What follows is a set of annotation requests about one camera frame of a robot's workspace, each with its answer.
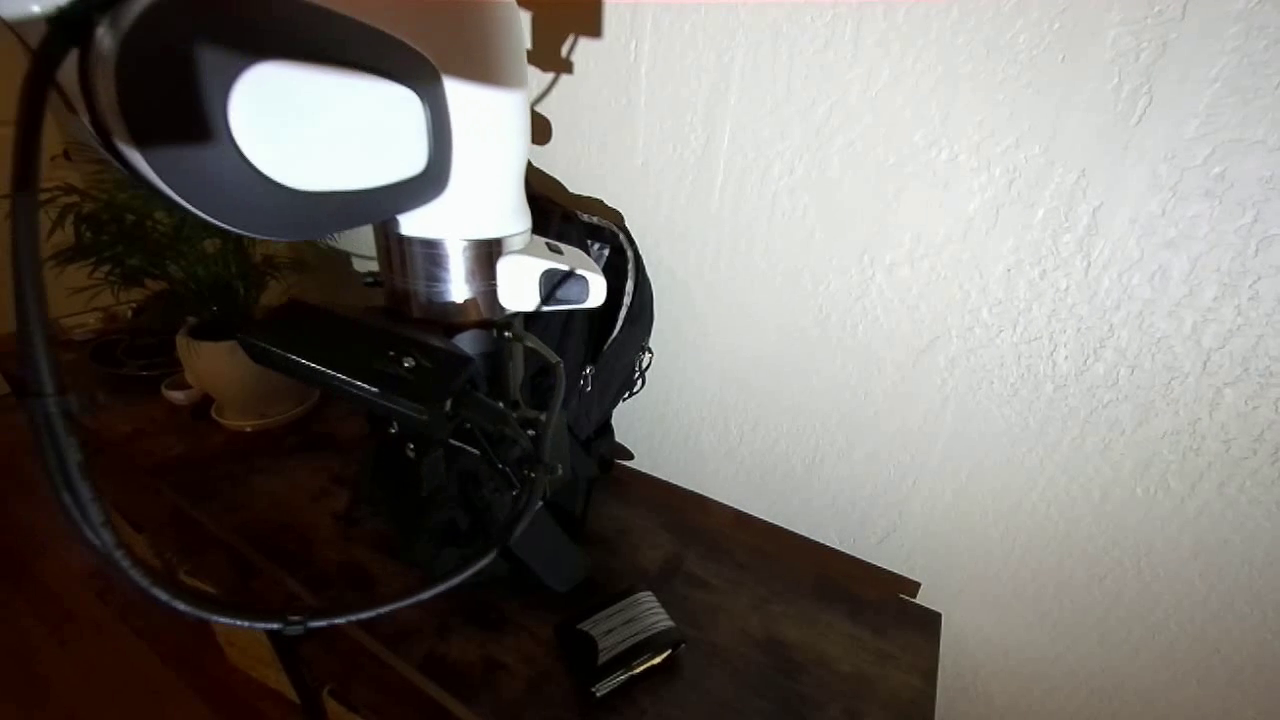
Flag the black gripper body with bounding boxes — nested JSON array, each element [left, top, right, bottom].
[[245, 306, 553, 537]]

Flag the grey black wallet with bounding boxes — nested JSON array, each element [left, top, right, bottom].
[[577, 591, 682, 702]]

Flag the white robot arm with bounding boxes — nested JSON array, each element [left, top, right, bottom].
[[77, 0, 608, 316]]

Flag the dark navy backpack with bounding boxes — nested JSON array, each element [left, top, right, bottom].
[[384, 160, 660, 591]]

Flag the dark wooden cabinet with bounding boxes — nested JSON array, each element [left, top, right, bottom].
[[66, 352, 942, 720]]

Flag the white plant pot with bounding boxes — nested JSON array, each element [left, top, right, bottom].
[[178, 330, 321, 431]]

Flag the green palm plant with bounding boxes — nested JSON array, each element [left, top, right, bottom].
[[40, 165, 284, 342]]

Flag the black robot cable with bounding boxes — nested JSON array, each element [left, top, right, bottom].
[[8, 0, 566, 637]]

